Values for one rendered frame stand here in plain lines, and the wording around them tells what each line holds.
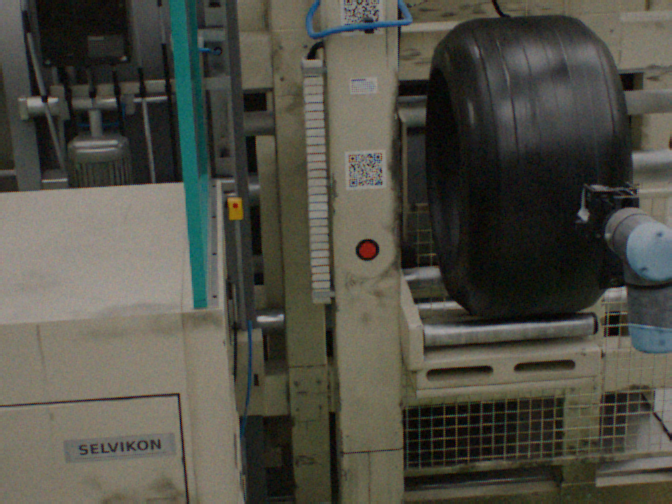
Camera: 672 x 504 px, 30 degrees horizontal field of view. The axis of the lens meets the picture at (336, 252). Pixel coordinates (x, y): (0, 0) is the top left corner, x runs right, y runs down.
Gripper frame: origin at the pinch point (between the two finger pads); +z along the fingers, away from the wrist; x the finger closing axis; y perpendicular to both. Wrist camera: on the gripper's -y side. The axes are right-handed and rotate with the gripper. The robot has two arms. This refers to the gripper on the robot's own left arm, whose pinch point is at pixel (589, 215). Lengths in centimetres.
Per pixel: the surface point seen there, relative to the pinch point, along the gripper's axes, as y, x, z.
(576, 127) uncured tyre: 13.0, -0.6, 10.7
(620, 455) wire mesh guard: -81, -32, 79
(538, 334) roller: -28.9, 2.5, 24.5
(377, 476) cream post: -61, 33, 36
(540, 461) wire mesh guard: -81, -12, 79
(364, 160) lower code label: 6.0, 34.5, 28.0
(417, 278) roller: -24, 22, 52
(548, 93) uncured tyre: 18.7, 3.5, 14.1
